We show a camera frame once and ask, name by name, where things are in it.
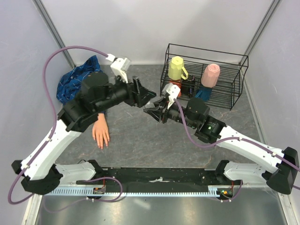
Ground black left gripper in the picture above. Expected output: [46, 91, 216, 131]
[95, 71, 157, 113]

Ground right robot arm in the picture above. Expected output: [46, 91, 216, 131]
[143, 97, 300, 195]

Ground mannequin hand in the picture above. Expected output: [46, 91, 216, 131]
[92, 113, 110, 149]

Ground blue plaid shirt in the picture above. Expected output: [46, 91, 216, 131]
[56, 55, 103, 105]

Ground black wire rack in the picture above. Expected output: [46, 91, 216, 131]
[160, 43, 249, 110]

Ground yellow faceted mug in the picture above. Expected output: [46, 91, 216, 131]
[168, 56, 189, 81]

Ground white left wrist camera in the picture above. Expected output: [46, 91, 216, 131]
[106, 54, 131, 83]

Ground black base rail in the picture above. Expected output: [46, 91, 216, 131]
[75, 166, 242, 193]

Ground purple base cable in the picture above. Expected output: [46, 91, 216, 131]
[43, 175, 124, 213]

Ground blue mug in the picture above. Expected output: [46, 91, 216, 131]
[195, 86, 213, 102]

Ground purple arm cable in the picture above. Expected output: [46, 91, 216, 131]
[7, 45, 111, 204]
[174, 99, 300, 190]

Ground pink faceted mug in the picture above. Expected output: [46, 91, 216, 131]
[201, 64, 220, 88]

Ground light blue cable duct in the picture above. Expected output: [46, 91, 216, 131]
[46, 186, 220, 197]

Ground black mug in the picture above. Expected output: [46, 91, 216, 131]
[181, 75, 195, 98]

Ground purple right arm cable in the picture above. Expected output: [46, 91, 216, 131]
[174, 99, 300, 190]

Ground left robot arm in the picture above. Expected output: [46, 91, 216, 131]
[12, 72, 156, 195]

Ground orange mug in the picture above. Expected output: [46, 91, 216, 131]
[168, 79, 182, 98]

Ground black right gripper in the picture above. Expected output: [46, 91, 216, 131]
[144, 96, 198, 128]

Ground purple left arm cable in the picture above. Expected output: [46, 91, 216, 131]
[7, 45, 111, 204]

